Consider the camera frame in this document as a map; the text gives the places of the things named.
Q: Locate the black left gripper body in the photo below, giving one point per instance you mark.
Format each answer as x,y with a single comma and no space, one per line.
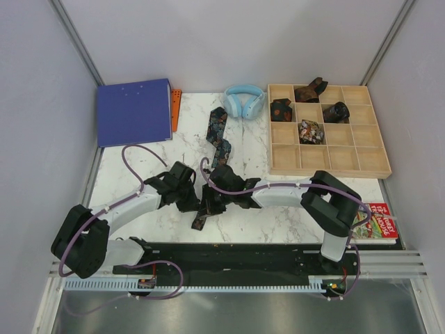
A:
184,190

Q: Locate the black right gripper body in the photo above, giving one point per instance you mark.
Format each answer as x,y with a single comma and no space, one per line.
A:
227,197

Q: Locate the navy floral necktie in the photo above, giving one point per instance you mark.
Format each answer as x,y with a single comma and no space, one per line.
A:
215,133

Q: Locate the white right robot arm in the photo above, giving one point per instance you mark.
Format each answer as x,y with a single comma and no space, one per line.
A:
330,203

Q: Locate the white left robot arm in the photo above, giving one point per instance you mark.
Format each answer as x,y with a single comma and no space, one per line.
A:
81,244

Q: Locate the light blue headphones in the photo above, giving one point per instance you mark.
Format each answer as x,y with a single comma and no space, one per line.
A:
244,101

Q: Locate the dark orange-dotted rolled tie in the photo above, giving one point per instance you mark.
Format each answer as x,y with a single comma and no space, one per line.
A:
280,110

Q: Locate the orange perforated plastic piece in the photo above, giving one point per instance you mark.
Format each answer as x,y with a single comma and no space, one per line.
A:
175,108

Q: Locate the red white patterned rolled tie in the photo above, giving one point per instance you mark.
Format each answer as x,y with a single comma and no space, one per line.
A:
310,133

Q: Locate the brown patterned rolled tie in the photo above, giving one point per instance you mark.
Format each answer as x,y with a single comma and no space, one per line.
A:
311,92

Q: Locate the wooden compartment tray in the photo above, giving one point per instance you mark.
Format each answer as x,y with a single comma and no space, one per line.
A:
353,148

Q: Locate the black glossy rolled tie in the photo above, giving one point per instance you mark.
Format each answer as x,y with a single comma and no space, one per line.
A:
336,113

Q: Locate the red children's book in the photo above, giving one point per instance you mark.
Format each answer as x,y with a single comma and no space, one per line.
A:
380,229

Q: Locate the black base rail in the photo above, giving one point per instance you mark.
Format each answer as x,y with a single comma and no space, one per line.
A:
239,263

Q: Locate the blue ring binder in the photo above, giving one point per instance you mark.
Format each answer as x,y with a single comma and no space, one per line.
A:
134,113

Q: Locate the white cable duct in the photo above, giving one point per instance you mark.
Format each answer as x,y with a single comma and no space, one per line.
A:
122,283

